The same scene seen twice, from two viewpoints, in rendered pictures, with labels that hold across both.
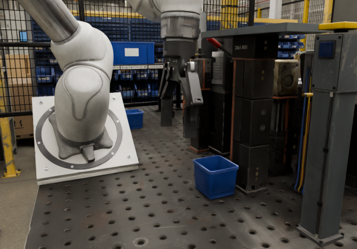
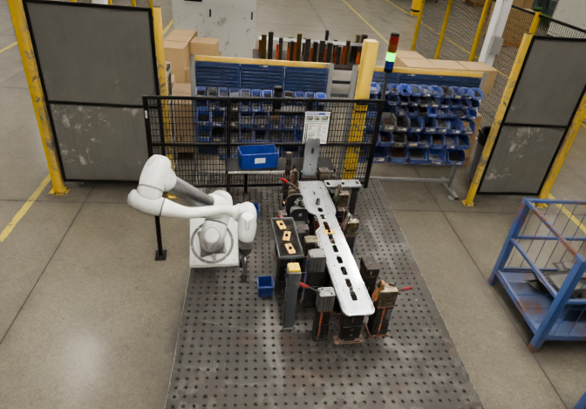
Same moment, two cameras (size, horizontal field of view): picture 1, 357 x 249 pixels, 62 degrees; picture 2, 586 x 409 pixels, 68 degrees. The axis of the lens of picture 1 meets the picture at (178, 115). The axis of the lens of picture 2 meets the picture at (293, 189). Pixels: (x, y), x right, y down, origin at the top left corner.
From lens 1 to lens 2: 2.10 m
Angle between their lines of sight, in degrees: 23
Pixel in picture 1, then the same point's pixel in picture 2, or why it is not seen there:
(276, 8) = (500, 13)
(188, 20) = (246, 245)
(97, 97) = (216, 243)
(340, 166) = (291, 308)
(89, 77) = (214, 234)
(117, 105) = (234, 227)
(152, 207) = (234, 295)
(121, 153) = (230, 257)
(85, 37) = not seen: hidden behind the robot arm
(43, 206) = (191, 282)
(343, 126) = (291, 297)
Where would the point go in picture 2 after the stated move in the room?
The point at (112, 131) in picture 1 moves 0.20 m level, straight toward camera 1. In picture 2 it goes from (228, 243) to (223, 262)
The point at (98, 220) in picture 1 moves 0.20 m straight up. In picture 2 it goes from (210, 296) to (210, 273)
